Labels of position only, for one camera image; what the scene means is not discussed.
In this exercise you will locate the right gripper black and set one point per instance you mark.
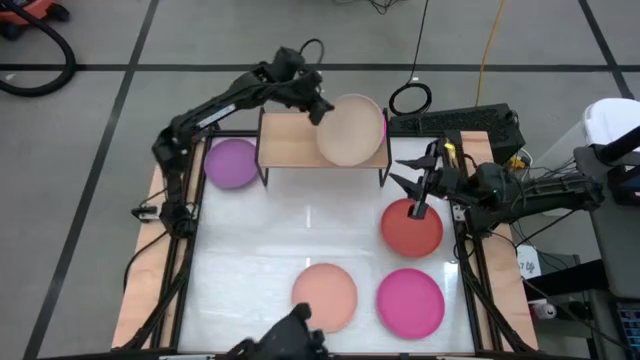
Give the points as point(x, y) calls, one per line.
point(447, 185)

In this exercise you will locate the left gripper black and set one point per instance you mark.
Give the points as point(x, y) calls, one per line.
point(302, 90)

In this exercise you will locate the beige plate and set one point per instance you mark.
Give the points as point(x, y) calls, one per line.
point(350, 130)

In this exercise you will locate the red plate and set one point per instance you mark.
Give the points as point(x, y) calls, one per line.
point(410, 237)

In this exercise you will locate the purple plate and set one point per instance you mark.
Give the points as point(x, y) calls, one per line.
point(230, 162)

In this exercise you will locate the large pink plate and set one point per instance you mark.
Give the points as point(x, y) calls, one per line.
point(410, 302)

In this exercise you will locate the salmon plate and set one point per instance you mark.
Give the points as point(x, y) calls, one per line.
point(327, 290)

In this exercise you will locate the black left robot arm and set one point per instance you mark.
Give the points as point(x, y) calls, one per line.
point(210, 110)

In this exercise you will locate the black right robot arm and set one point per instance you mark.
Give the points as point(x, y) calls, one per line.
point(550, 192)

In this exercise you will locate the wooden shelf with black legs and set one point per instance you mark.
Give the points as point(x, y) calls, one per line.
point(285, 145)

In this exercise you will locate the black computer case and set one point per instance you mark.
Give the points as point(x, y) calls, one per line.
point(480, 122)

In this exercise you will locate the yellow power connector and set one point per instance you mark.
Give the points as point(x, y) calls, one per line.
point(517, 163)

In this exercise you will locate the white paper card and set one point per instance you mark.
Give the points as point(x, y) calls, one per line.
point(529, 262)

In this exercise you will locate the white glossy table sheet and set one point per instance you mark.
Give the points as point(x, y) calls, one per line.
point(250, 250)

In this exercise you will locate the white translucent bin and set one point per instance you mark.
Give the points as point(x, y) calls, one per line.
point(612, 117)

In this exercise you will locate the black device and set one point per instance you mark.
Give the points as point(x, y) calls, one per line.
point(625, 185)

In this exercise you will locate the grey desk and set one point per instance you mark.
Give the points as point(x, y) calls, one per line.
point(620, 240)

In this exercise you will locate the backlit keyboard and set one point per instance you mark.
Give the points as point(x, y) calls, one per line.
point(631, 325)

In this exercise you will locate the orange vacuum cleaner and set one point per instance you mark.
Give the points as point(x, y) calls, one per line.
point(25, 10)

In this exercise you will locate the black aluminium frame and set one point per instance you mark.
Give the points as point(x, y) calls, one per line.
point(180, 255)

